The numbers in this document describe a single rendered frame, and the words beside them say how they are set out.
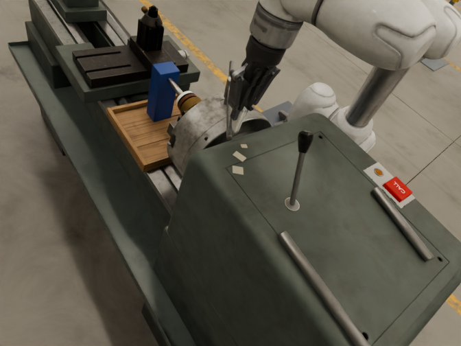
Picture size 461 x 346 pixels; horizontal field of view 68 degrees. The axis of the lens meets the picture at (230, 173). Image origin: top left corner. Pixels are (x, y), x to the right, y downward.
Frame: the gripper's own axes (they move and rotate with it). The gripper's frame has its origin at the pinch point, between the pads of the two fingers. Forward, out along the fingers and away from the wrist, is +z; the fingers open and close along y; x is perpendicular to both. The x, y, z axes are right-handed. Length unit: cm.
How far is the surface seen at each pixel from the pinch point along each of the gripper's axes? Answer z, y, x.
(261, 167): 6.5, -1.6, 11.4
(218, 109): 8.7, -5.8, -11.6
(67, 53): 39, 8, -86
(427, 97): 118, -398, -51
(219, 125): 9.9, -3.3, -6.9
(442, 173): 123, -288, 28
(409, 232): 4.2, -22.1, 42.6
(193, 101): 19.2, -10.3, -27.0
